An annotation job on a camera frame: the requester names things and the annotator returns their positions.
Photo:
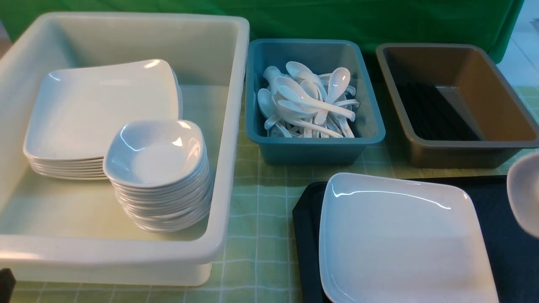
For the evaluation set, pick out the stack of white small bowls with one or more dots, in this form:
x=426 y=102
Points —
x=170 y=211

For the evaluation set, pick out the teal plastic bin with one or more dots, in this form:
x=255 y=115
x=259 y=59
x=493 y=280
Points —
x=321 y=56

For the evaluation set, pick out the green checkered tablecloth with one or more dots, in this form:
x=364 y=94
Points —
x=259 y=262

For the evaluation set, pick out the stack of white square plates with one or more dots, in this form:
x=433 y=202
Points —
x=78 y=111

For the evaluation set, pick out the brown plastic bin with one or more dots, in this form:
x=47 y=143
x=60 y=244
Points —
x=475 y=88

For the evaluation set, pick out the green backdrop cloth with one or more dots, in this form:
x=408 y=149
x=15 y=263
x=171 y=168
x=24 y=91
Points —
x=487 y=24

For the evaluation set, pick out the white soup spoon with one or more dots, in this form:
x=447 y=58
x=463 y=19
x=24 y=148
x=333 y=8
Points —
x=295 y=93

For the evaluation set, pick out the white small bowl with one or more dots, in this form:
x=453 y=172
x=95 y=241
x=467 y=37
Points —
x=155 y=153
x=523 y=192

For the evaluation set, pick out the large white square rice plate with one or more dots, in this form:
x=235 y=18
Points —
x=385 y=240

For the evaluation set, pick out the pile of white soup spoons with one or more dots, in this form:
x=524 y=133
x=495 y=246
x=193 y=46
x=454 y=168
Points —
x=291 y=120

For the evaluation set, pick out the black serving tray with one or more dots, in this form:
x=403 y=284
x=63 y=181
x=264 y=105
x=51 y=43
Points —
x=513 y=254

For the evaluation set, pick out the black chopsticks in bin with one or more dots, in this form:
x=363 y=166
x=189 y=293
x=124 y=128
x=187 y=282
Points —
x=431 y=115

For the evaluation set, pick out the large white plastic tub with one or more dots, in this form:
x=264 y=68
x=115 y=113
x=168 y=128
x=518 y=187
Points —
x=76 y=232

